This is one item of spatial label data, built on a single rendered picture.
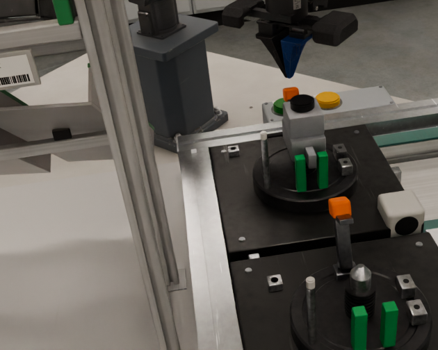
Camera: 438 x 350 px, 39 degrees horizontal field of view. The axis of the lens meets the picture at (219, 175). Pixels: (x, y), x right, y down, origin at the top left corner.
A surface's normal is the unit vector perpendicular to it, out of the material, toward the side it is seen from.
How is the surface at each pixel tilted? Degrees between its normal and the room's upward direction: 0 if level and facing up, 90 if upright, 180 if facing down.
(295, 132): 90
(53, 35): 90
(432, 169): 0
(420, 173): 0
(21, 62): 90
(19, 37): 90
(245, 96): 0
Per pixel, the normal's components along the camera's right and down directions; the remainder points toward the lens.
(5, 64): 0.11, 0.57
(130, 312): -0.11, -0.81
